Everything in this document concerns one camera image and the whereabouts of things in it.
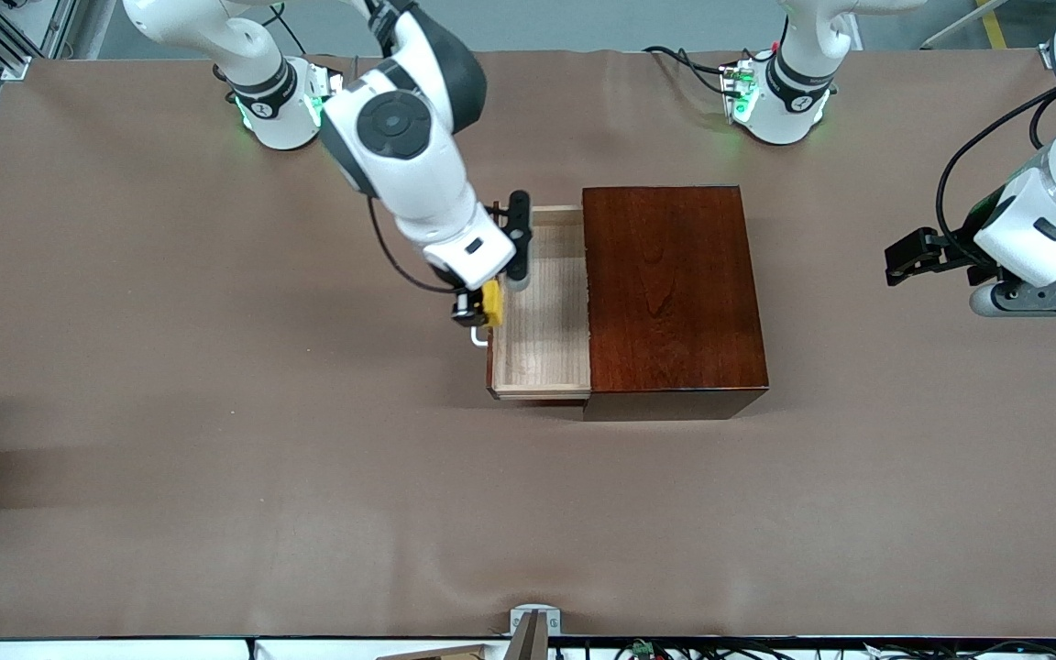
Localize wooden drawer with white handle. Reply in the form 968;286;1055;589
470;205;594;402

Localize dark brown wooden cabinet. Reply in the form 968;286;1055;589
580;185;771;422

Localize brown table cloth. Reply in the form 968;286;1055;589
0;48;1056;641

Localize light wooden board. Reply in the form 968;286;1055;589
376;644;493;660

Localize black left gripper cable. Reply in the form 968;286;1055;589
935;86;1056;263

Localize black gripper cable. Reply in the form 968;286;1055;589
935;86;1056;263
365;194;461;297

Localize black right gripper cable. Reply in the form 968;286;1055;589
365;194;461;297

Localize black left arm base cable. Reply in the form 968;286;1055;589
642;45;732;98

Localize black arm base cable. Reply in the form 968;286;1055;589
642;45;732;98
267;0;328;58

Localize black right arm base cable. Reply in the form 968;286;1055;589
267;0;328;58

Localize metal mount bracket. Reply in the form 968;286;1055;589
509;604;563;639

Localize grey aluminium post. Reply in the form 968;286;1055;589
502;610;550;660

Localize tangled black cables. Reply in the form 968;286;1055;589
613;640;1056;660

